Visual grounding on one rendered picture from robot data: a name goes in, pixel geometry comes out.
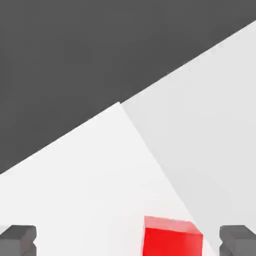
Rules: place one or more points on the small red cube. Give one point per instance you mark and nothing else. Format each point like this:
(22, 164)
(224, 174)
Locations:
(172, 242)

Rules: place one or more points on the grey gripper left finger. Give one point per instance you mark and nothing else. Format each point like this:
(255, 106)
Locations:
(18, 240)

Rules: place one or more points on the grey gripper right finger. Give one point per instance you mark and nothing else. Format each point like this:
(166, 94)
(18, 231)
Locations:
(238, 242)

